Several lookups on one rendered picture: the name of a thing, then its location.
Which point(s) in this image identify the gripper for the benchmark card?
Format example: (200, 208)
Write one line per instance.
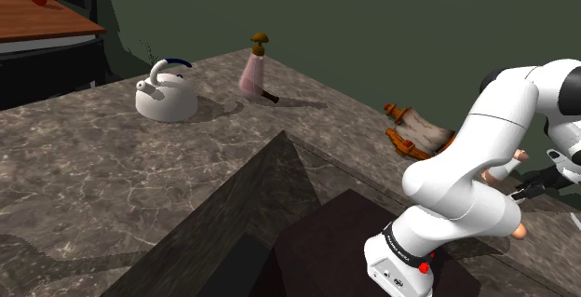
(554, 177)

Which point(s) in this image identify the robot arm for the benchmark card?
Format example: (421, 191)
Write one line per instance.
(481, 151)

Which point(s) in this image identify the white and pink cylinder toy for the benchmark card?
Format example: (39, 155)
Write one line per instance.
(504, 170)

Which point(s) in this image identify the pink rounded object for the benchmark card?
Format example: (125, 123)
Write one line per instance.
(520, 231)

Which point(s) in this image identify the parchment scroll with wooden rods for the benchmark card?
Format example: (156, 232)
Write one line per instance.
(422, 129)

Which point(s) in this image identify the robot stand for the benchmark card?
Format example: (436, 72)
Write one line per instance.
(326, 246)

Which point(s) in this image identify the pink bottle with brown pump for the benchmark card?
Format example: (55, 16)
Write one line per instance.
(252, 78)

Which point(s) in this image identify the brown wooden table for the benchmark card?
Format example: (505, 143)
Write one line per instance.
(32, 23)

